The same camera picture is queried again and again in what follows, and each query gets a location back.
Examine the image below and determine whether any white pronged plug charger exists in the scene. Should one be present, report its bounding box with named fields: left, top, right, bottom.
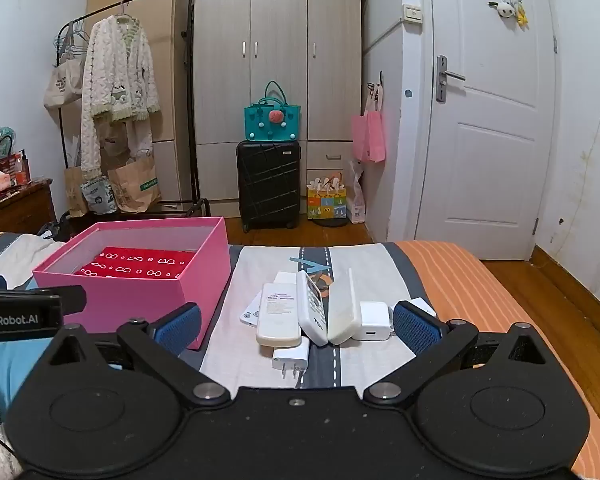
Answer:
left=271, top=335, right=312, bottom=387

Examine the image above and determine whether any teal tote bag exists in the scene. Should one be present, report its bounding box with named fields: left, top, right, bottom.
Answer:
left=244, top=80, right=301, bottom=142

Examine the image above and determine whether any white cube charger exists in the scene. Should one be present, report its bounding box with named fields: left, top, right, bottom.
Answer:
left=357, top=301, right=395, bottom=342

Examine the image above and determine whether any red gift bag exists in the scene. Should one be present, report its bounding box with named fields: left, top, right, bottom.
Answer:
left=0, top=136, right=32, bottom=187

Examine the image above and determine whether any white remote control with screen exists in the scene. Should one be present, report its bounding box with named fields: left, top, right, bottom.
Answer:
left=295, top=270, right=331, bottom=347

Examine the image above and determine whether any black hard suitcase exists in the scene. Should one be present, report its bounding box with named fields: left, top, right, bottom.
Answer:
left=236, top=140, right=302, bottom=233

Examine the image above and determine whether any wooden nightstand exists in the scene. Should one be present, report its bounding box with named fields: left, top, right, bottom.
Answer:
left=0, top=180, right=58, bottom=233

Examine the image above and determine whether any canvas tote bag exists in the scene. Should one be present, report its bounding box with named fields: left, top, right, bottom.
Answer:
left=43, top=57, right=86, bottom=110

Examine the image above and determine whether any black plastic bag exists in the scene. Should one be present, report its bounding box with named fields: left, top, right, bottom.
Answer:
left=36, top=210, right=74, bottom=238

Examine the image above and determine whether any small white adapter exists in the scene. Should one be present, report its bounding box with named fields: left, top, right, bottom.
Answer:
left=409, top=297, right=437, bottom=318

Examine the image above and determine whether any striped printed bed sheet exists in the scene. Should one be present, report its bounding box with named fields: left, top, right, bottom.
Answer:
left=0, top=230, right=600, bottom=480

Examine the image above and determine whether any pink cardboard box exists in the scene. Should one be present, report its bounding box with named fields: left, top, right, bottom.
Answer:
left=32, top=216, right=232, bottom=351

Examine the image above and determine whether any white green patterned bag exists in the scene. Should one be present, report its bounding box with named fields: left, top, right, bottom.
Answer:
left=80, top=177, right=117, bottom=216

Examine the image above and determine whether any hanging brown paper bag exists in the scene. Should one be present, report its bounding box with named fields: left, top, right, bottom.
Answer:
left=99, top=120, right=131, bottom=161

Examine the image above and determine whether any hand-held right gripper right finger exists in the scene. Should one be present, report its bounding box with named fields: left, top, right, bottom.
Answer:
left=362, top=300, right=546, bottom=409

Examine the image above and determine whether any white labelled power bank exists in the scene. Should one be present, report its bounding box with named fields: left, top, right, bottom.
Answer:
left=255, top=282, right=302, bottom=347

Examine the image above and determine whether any black metal clothes rack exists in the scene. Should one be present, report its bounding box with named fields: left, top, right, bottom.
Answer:
left=55, top=0, right=211, bottom=218

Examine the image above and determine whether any red printed paper bag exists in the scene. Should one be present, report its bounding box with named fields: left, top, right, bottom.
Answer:
left=74, top=246, right=201, bottom=281

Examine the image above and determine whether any small brown paper bag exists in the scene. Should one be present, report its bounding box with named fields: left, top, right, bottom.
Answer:
left=64, top=165, right=91, bottom=218

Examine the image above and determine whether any bundle of clothes hangers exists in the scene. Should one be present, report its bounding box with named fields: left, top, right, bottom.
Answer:
left=54, top=19, right=92, bottom=63

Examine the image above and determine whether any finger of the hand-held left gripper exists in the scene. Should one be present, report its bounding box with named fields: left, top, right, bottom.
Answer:
left=0, top=285, right=87, bottom=314

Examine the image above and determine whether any cream white power bank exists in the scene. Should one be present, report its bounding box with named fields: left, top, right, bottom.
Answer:
left=326, top=266, right=362, bottom=346

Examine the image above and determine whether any tall beige cabinet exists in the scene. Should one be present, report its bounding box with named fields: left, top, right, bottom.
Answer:
left=85, top=0, right=198, bottom=206

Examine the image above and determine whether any white panel door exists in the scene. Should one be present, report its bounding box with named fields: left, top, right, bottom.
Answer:
left=415, top=0, right=556, bottom=261

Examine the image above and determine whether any white plastic bag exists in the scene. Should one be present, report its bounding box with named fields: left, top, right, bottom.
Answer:
left=347, top=160, right=367, bottom=224

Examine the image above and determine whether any pink paper bag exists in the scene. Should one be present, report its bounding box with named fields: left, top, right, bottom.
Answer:
left=351, top=85, right=387, bottom=163

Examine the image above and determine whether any brown paper bag green label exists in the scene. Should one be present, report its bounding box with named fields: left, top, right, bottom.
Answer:
left=107, top=155, right=162, bottom=213

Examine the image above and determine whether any white knit cardigan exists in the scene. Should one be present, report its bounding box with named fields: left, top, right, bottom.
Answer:
left=80, top=15, right=161, bottom=181

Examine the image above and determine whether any grey three-door wardrobe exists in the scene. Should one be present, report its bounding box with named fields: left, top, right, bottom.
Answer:
left=194, top=0, right=363, bottom=218

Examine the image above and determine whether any metal door handle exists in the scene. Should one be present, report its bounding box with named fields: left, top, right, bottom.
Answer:
left=436, top=55, right=467, bottom=103

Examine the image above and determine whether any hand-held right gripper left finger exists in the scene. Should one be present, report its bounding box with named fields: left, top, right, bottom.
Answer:
left=47, top=302, right=231, bottom=411

